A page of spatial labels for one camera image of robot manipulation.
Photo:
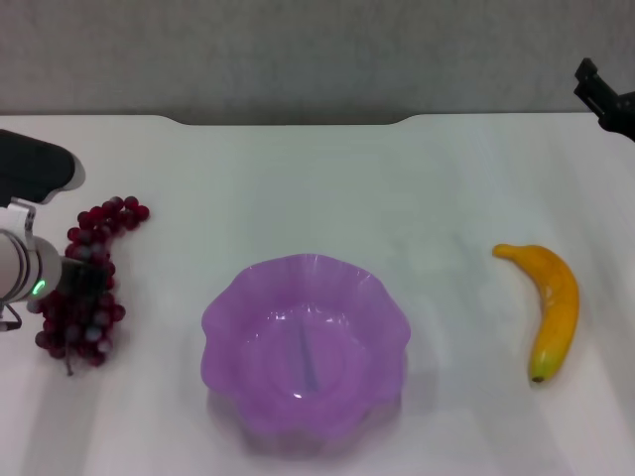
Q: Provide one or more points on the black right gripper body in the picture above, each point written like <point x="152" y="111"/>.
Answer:
<point x="622" y="116"/>

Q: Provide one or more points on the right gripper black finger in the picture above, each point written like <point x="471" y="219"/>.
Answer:
<point x="595" y="86"/>

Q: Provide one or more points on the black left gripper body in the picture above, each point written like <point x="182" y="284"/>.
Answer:
<point x="82" y="280"/>

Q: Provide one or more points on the red grape bunch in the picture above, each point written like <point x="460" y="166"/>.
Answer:
<point x="82" y="327"/>

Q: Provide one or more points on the yellow banana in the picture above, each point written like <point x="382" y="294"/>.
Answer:
<point x="558" y="307"/>

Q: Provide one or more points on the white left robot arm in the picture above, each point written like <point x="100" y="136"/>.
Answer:
<point x="22" y="270"/>

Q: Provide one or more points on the purple wavy plastic bowl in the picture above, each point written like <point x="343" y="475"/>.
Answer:
<point x="305" y="347"/>

